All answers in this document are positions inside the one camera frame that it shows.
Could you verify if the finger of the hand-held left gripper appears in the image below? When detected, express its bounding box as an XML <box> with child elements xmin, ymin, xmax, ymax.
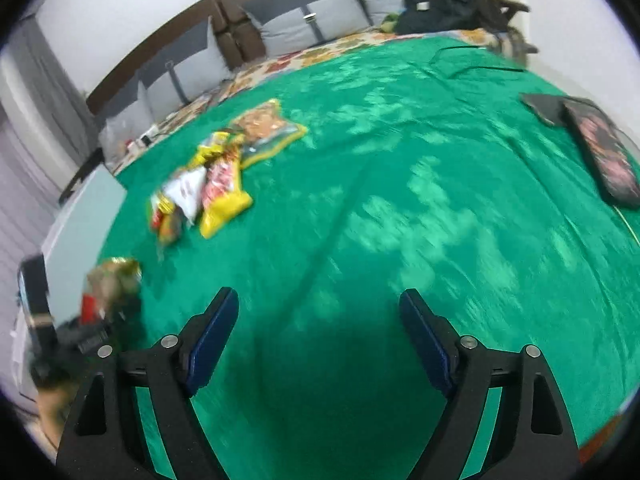
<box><xmin>112</xmin><ymin>285</ymin><xmax>147</xmax><ymax>346</ymax></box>

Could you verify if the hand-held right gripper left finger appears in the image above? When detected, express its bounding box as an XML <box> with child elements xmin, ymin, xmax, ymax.
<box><xmin>56</xmin><ymin>287</ymin><xmax>240</xmax><ymax>480</ymax></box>

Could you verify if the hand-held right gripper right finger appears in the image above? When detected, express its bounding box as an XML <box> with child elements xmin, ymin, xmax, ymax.
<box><xmin>398</xmin><ymin>288</ymin><xmax>581</xmax><ymax>480</ymax></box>

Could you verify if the gold brown snack packet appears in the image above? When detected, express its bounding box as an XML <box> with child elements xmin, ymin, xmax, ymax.
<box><xmin>82</xmin><ymin>257</ymin><xmax>143</xmax><ymax>326</ymax></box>

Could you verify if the clear yellow-edged snack packet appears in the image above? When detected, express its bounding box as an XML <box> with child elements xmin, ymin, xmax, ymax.
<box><xmin>227</xmin><ymin>99</ymin><xmax>309</xmax><ymax>171</ymax></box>

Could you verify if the person's left forearm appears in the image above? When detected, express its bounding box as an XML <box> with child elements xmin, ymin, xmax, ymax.
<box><xmin>32</xmin><ymin>387</ymin><xmax>78</xmax><ymax>456</ymax></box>

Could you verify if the small red yellow snack packet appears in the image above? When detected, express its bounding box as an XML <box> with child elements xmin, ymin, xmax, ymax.
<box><xmin>149</xmin><ymin>192</ymin><xmax>183</xmax><ymax>248</ymax></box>

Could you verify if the large yellow red snack packet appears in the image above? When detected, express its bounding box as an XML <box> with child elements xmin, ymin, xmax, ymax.
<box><xmin>199</xmin><ymin>152</ymin><xmax>253</xmax><ymax>240</ymax></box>

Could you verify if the white snack packet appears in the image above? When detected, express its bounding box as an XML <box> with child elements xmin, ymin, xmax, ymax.
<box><xmin>160</xmin><ymin>165</ymin><xmax>208</xmax><ymax>223</ymax></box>

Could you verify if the green blanket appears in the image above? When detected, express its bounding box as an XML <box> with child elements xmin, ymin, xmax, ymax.
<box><xmin>97</xmin><ymin>35</ymin><xmax>640</xmax><ymax>480</ymax></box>

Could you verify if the grey curtain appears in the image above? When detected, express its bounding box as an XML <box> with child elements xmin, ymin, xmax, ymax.
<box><xmin>10</xmin><ymin>15</ymin><xmax>98</xmax><ymax>201</ymax></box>

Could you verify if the black floral case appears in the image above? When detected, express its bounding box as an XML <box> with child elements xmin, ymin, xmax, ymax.
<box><xmin>562</xmin><ymin>97</ymin><xmax>640</xmax><ymax>206</ymax></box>

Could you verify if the dark flat pouch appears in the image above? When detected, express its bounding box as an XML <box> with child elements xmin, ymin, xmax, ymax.
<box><xmin>520</xmin><ymin>92</ymin><xmax>568</xmax><ymax>126</ymax></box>

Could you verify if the floral bedsheet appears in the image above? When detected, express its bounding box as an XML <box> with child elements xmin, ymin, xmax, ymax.
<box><xmin>112</xmin><ymin>27</ymin><xmax>501</xmax><ymax>176</ymax></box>

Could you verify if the brown wooden bed frame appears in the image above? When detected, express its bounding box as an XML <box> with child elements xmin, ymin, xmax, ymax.
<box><xmin>577</xmin><ymin>400</ymin><xmax>631</xmax><ymax>466</ymax></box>

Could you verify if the black cable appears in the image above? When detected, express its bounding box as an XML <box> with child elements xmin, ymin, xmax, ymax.
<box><xmin>430</xmin><ymin>45</ymin><xmax>526</xmax><ymax>81</ymax></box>

